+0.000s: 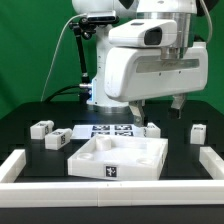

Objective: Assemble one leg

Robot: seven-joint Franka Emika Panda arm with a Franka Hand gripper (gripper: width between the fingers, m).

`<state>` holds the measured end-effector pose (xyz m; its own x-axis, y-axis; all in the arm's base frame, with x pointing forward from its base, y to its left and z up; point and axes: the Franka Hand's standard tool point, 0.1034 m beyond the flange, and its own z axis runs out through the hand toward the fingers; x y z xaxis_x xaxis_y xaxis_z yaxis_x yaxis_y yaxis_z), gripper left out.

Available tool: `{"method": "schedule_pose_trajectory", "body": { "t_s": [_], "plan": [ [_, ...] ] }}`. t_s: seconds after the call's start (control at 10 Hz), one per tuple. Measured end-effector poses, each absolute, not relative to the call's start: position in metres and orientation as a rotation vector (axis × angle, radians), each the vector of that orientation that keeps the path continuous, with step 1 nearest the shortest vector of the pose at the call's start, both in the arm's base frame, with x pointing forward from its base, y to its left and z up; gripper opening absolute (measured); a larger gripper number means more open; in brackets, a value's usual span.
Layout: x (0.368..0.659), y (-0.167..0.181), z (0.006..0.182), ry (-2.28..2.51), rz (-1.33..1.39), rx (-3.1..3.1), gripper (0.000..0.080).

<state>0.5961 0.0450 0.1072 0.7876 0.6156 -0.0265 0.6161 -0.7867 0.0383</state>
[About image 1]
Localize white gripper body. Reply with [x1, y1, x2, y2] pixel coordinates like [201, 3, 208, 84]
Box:
[104, 45, 208, 102]

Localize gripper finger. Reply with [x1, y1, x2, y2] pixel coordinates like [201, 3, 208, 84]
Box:
[170, 94, 186, 119]
[129, 100, 145, 127]

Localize white square tabletop part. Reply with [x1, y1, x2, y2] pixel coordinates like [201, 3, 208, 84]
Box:
[67, 134, 168, 181]

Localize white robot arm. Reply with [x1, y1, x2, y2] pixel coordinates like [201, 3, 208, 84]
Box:
[72, 0, 219, 126]

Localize white fiducial marker sheet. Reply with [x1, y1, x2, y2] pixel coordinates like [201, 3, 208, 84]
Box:
[72, 124, 144, 139]

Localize white U-shaped fence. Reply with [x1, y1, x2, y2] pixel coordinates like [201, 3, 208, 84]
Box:
[0, 149, 224, 208]

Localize black base cables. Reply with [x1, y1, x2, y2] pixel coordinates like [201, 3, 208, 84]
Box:
[44, 83, 93, 103]

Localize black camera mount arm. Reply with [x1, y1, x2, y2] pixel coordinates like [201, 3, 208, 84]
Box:
[69, 17, 96, 84]

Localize grey camera cable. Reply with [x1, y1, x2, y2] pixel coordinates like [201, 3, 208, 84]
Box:
[40, 13, 88, 102]

